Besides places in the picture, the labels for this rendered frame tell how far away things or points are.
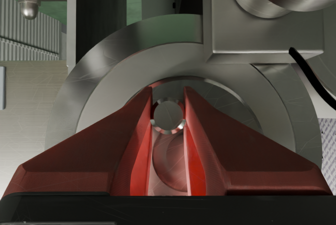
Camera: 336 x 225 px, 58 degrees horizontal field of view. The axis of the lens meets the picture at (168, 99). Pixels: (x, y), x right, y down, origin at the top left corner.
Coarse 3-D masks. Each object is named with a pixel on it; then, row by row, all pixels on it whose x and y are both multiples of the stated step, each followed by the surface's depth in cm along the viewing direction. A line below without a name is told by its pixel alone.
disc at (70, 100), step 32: (128, 32) 16; (160, 32) 16; (192, 32) 16; (96, 64) 16; (256, 64) 16; (288, 64) 16; (64, 96) 16; (288, 96) 16; (64, 128) 16; (320, 160) 16
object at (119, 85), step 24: (168, 48) 16; (192, 48) 16; (120, 72) 16; (144, 72) 16; (168, 72) 16; (192, 72) 16; (216, 72) 16; (240, 72) 16; (96, 96) 16; (120, 96) 16; (240, 96) 16; (264, 96) 16; (96, 120) 15; (264, 120) 16; (288, 120) 16; (288, 144) 16
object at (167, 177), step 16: (160, 80) 14; (176, 80) 14; (192, 80) 14; (208, 80) 14; (160, 96) 14; (176, 96) 14; (208, 96) 14; (224, 96) 14; (224, 112) 14; (240, 112) 14; (256, 128) 14; (160, 144) 14; (176, 144) 14; (160, 160) 14; (176, 160) 14; (160, 176) 14; (176, 176) 14; (160, 192) 14; (176, 192) 14
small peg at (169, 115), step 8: (160, 104) 11; (168, 104) 11; (176, 104) 11; (152, 112) 11; (160, 112) 11; (168, 112) 11; (176, 112) 11; (184, 112) 11; (152, 120) 11; (160, 120) 11; (168, 120) 11; (176, 120) 11; (184, 120) 11; (160, 128) 11; (168, 128) 11; (176, 128) 11
